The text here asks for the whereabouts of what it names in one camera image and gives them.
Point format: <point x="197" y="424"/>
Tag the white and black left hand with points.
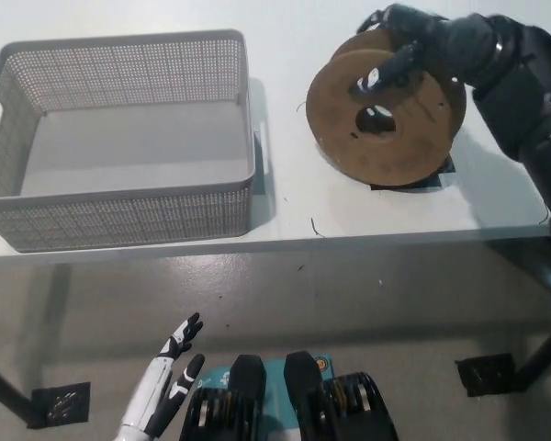
<point x="163" y="381"/>

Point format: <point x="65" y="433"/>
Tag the black and white right hand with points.
<point x="459" y="43"/>

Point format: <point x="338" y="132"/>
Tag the brown cardboard filament spool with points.
<point x="395" y="154"/>

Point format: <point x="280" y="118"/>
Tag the black torso block silver ribs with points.
<point x="248" y="372"/>
<point x="300" y="376"/>

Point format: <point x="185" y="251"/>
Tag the black floor foot plate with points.
<point x="62" y="404"/>
<point x="486" y="374"/>

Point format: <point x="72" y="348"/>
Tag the black stand leg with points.
<point x="544" y="358"/>
<point x="4" y="386"/>

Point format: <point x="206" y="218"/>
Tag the grey perforated plastic basket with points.
<point x="119" y="216"/>

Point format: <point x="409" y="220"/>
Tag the grey table leg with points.
<point x="528" y="262"/>

